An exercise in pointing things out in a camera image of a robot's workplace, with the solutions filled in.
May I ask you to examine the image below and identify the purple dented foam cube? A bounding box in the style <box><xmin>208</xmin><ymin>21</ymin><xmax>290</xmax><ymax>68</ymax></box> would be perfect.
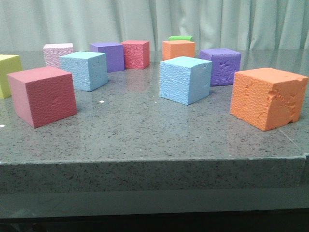
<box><xmin>199</xmin><ymin>48</ymin><xmax>241</xmax><ymax>86</ymax></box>

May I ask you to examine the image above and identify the pale green curtain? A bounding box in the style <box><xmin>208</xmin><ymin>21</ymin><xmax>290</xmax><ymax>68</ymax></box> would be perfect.
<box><xmin>0</xmin><ymin>0</ymin><xmax>309</xmax><ymax>52</ymax></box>

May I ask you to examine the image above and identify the dark red foam cube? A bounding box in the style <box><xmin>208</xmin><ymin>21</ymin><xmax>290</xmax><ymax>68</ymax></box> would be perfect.
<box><xmin>7</xmin><ymin>66</ymin><xmax>77</xmax><ymax>128</ymax></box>

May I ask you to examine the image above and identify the pink foam cube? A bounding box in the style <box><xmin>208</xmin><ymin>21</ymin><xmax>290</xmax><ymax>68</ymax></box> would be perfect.
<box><xmin>43</xmin><ymin>43</ymin><xmax>73</xmax><ymax>68</ymax></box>

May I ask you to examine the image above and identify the small orange foam cube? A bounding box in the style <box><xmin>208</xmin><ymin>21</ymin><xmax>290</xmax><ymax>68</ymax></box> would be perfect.
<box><xmin>162</xmin><ymin>40</ymin><xmax>196</xmax><ymax>60</ymax></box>

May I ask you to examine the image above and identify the yellow foam cube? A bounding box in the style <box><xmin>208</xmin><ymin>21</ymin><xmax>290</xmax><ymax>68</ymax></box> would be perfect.
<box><xmin>0</xmin><ymin>54</ymin><xmax>22</xmax><ymax>99</ymax></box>

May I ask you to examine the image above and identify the light blue foam cube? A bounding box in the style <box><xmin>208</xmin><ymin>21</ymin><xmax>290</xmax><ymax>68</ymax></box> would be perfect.
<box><xmin>159</xmin><ymin>56</ymin><xmax>212</xmax><ymax>105</ymax></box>
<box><xmin>60</xmin><ymin>51</ymin><xmax>108</xmax><ymax>92</ymax></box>

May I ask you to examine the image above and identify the large damaged orange cube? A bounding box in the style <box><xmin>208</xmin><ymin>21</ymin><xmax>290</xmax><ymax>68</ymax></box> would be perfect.
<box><xmin>230</xmin><ymin>68</ymin><xmax>309</xmax><ymax>131</ymax></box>

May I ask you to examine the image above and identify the green foam block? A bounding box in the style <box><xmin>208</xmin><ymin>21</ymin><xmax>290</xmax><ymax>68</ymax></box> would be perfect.
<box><xmin>168</xmin><ymin>35</ymin><xmax>193</xmax><ymax>41</ymax></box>

